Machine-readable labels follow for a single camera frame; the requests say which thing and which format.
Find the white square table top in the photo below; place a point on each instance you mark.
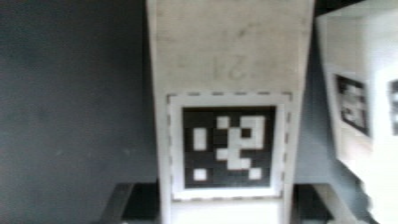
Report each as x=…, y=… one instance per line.
x=357, y=32

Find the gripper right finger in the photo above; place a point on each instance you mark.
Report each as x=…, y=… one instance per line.
x=344, y=202

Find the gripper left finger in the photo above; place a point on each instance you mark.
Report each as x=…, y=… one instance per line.
x=115, y=204

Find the white table leg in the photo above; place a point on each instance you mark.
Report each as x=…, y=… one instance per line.
x=229, y=50

